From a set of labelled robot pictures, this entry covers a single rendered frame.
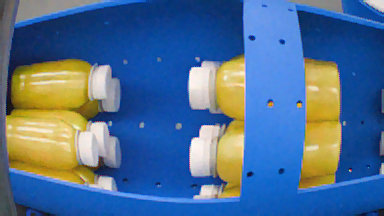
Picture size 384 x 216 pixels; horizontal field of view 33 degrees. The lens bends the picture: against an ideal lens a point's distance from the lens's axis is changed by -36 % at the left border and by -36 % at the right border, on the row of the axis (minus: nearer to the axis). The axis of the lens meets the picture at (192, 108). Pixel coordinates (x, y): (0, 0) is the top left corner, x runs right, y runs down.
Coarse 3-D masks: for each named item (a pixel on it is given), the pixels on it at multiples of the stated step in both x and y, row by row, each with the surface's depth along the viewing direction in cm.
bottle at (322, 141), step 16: (240, 128) 92; (320, 128) 90; (336, 128) 89; (224, 144) 91; (240, 144) 90; (304, 144) 89; (320, 144) 89; (336, 144) 88; (224, 160) 91; (240, 160) 90; (304, 160) 89; (320, 160) 89; (336, 160) 88; (224, 176) 91; (240, 176) 90; (304, 176) 90
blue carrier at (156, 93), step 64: (128, 0) 94; (192, 0) 99; (256, 0) 91; (128, 64) 111; (192, 64) 110; (256, 64) 83; (128, 128) 112; (192, 128) 111; (256, 128) 82; (64, 192) 88; (128, 192) 108; (192, 192) 108; (256, 192) 84; (320, 192) 84
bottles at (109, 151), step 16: (112, 80) 108; (112, 96) 107; (16, 112) 102; (32, 112) 101; (48, 112) 101; (64, 112) 101; (80, 112) 107; (96, 112) 108; (80, 128) 100; (96, 128) 100; (208, 128) 99; (224, 128) 99; (112, 144) 106; (112, 160) 106; (48, 176) 95; (64, 176) 95; (80, 176) 101; (96, 176) 102; (320, 176) 91; (208, 192) 100; (224, 192) 94; (240, 192) 92
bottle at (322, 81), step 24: (216, 72) 93; (240, 72) 91; (312, 72) 90; (336, 72) 90; (216, 96) 93; (240, 96) 91; (312, 96) 89; (336, 96) 89; (312, 120) 92; (336, 120) 92
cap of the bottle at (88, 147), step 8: (80, 136) 94; (88, 136) 94; (80, 144) 93; (88, 144) 93; (96, 144) 96; (80, 152) 93; (88, 152) 93; (96, 152) 96; (88, 160) 94; (96, 160) 95
